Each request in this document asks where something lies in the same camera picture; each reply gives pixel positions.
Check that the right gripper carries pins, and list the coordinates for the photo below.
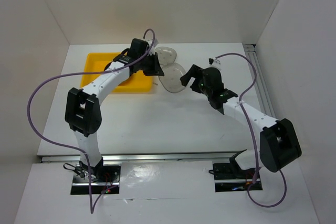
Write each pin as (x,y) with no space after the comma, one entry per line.
(194,72)

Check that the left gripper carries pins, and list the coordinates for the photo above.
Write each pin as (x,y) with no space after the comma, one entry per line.
(155,70)

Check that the clear glass plate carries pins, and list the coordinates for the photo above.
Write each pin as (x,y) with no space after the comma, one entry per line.
(166,55)
(171,79)

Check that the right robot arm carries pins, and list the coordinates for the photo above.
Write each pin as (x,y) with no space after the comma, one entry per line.
(275,143)

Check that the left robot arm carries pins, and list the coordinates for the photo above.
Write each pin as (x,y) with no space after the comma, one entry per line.
(83,113)

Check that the yellow plastic bin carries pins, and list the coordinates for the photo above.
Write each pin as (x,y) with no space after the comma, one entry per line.
(97,61)

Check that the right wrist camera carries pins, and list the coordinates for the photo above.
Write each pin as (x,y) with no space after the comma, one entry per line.
(215,63)

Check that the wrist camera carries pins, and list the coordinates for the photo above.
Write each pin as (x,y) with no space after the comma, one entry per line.
(215,63)
(152,44)

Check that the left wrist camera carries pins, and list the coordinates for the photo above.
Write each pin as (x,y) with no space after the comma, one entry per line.
(152,44)

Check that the aluminium rail right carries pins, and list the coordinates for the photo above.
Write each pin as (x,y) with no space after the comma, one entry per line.
(260,85)

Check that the aluminium rail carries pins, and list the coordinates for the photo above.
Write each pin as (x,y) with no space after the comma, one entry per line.
(260,85)
(159,157)

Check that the aluminium rail front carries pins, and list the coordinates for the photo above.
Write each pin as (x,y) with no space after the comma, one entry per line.
(159,157)

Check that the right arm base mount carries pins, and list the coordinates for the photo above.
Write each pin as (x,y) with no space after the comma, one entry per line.
(230,177)

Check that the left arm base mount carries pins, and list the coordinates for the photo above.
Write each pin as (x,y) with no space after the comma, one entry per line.
(108,181)

